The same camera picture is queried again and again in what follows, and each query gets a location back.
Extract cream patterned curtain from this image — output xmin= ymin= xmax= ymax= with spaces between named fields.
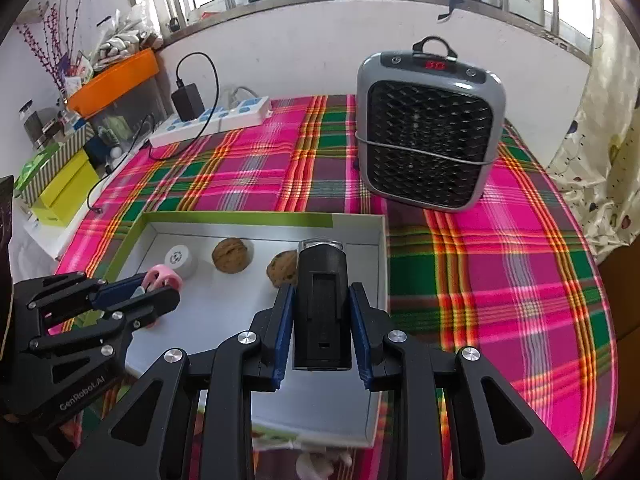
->
xmin=545 ymin=0 xmax=640 ymax=261

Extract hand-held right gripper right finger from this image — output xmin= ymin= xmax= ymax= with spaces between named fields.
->
xmin=349 ymin=282 xmax=583 ymax=480

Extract striped box with green lid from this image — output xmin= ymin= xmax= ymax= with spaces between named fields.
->
xmin=14 ymin=127 xmax=96 ymax=206

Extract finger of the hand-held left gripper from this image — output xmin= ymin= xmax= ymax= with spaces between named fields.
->
xmin=14 ymin=271 xmax=148 ymax=338
xmin=0 ymin=287 xmax=181 ymax=431

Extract white power strip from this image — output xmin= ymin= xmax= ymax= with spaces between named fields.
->
xmin=149 ymin=95 xmax=274 ymax=149

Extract green and white cardboard box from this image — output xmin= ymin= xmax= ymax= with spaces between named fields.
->
xmin=102 ymin=212 xmax=389 ymax=447

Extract yellow cardboard box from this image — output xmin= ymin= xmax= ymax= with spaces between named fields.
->
xmin=31 ymin=152 xmax=100 ymax=227

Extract dark glass jar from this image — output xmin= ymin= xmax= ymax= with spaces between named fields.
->
xmin=20 ymin=102 xmax=46 ymax=148

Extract white plastic bags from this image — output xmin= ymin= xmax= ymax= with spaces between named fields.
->
xmin=92 ymin=0 xmax=163 ymax=58

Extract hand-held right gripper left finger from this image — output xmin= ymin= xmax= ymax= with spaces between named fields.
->
xmin=57 ymin=285 xmax=295 ymax=480

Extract pink blossom branches in vase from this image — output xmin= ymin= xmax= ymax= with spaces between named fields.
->
xmin=15 ymin=0 xmax=96 ymax=96

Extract black rectangular electronic device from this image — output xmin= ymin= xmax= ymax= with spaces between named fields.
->
xmin=291 ymin=237 xmax=352 ymax=373

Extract clear bin with orange lid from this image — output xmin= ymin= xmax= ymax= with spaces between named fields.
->
xmin=65 ymin=49 xmax=166 ymax=133

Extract pink green plaid tablecloth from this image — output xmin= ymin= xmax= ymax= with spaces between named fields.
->
xmin=55 ymin=92 xmax=618 ymax=480

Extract white bottle cap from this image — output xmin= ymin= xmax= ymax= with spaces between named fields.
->
xmin=164 ymin=242 xmax=199 ymax=277

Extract pile of small packets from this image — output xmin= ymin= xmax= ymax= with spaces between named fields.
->
xmin=60 ymin=50 xmax=96 ymax=96

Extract black charger with cable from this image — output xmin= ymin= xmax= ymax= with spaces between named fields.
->
xmin=87 ymin=51 xmax=221 ymax=211

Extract grey fan heater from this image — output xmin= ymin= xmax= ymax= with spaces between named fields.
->
xmin=356 ymin=36 xmax=506 ymax=215

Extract brown walnut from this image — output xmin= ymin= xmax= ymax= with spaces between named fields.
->
xmin=266 ymin=251 xmax=300 ymax=289
xmin=212 ymin=238 xmax=250 ymax=275

